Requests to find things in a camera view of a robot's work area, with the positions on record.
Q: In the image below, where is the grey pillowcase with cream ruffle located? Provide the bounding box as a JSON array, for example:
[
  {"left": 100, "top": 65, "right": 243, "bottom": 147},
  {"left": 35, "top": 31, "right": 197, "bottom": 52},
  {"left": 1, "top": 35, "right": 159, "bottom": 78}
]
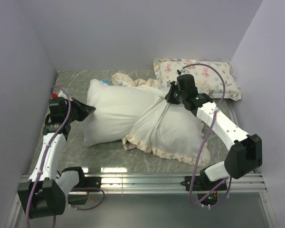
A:
[{"left": 112, "top": 73, "right": 211, "bottom": 167}]

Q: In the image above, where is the white pillow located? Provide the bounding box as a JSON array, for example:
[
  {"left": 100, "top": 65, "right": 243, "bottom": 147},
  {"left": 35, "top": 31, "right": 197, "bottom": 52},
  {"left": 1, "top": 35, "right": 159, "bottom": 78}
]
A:
[{"left": 83, "top": 79, "right": 159, "bottom": 146}]

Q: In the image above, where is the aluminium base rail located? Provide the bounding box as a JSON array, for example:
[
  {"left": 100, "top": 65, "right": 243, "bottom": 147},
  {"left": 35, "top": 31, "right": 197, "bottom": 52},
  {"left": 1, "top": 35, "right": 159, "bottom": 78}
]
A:
[{"left": 4, "top": 99, "right": 276, "bottom": 228}]

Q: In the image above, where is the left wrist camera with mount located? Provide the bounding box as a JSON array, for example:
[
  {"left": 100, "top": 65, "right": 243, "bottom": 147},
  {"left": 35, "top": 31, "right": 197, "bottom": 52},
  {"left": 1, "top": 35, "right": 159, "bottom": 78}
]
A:
[{"left": 49, "top": 90, "right": 73, "bottom": 104}]

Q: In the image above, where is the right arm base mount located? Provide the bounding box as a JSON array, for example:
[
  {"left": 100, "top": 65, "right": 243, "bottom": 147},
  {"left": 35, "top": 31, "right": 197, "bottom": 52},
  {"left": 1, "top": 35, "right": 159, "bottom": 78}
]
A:
[{"left": 180, "top": 175, "right": 231, "bottom": 209}]

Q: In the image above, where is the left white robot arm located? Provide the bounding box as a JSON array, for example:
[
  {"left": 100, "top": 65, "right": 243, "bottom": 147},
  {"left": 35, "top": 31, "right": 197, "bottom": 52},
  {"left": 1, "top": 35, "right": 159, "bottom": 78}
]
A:
[{"left": 18, "top": 97, "right": 96, "bottom": 219}]

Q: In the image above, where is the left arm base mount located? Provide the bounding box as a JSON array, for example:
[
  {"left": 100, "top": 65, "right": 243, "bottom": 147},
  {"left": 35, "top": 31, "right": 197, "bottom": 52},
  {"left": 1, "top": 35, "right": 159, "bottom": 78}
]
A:
[{"left": 67, "top": 176, "right": 102, "bottom": 206}]

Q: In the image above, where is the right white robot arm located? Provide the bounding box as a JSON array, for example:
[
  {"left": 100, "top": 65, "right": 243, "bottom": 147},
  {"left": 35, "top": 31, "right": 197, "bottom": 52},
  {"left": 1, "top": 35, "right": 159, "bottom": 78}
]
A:
[{"left": 165, "top": 74, "right": 263, "bottom": 190}]

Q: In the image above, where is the animal print pillow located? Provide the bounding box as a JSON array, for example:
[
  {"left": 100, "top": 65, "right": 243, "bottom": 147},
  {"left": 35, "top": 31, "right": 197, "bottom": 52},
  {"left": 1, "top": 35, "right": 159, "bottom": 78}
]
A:
[{"left": 153, "top": 58, "right": 242, "bottom": 101}]

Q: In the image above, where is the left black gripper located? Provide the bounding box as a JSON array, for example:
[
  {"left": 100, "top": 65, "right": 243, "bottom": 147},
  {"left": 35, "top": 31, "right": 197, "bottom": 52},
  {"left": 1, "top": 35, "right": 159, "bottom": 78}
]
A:
[{"left": 64, "top": 97, "right": 95, "bottom": 123}]

